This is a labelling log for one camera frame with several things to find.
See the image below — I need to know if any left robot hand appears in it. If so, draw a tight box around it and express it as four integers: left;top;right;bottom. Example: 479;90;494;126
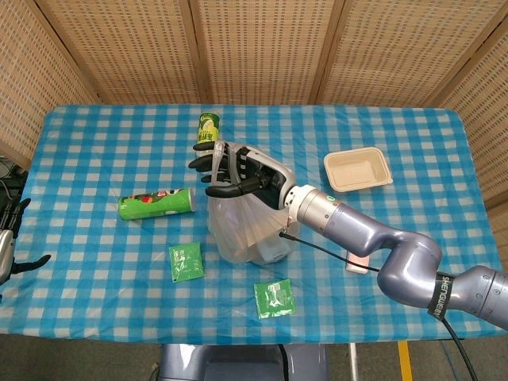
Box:
0;198;52;284

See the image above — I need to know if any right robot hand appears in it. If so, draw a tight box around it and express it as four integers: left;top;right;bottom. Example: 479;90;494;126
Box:
188;139;297;211

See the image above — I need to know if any clear plastic bag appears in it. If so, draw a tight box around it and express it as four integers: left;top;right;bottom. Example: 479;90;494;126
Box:
207;139;301;265

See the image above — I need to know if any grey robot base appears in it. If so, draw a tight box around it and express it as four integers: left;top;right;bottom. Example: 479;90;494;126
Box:
157;343;330;381

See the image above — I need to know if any blue checkered tablecloth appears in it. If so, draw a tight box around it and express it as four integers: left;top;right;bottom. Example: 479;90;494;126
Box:
0;103;508;345

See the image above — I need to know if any green label drink bottle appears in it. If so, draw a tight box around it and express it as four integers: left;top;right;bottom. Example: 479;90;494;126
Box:
196;112;221;145

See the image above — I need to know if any green chips can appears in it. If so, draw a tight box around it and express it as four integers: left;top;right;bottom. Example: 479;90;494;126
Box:
117;187;197;221

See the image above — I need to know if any green sachet packet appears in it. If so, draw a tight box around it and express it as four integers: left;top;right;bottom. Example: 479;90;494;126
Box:
168;242;206;283
253;278;298;320

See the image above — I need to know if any beige paper food container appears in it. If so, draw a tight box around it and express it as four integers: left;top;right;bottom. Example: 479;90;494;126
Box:
323;146;394;194

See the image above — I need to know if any woven folding screen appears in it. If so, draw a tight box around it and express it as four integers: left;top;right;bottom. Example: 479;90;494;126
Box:
0;0;508;215

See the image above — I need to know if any pink card pack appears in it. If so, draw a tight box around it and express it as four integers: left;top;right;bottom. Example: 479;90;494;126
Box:
344;250;371;275

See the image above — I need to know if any yellow floor tape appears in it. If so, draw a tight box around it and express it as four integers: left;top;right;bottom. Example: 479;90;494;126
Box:
398;341;414;381

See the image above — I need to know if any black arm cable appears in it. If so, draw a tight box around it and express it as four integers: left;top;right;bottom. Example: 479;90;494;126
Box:
279;230;479;381

